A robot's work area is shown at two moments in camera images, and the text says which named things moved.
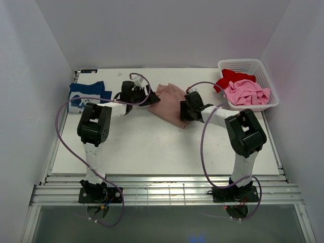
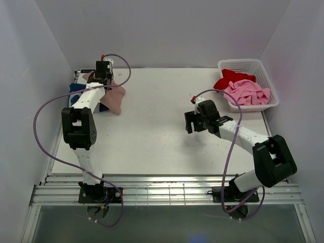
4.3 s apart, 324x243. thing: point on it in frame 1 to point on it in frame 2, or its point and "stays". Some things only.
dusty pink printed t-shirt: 168,107 to 113,98
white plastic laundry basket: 251,66 stays
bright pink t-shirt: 245,92 stays
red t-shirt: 229,75 stays
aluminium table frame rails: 162,190 stays
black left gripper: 152,98 to 110,76
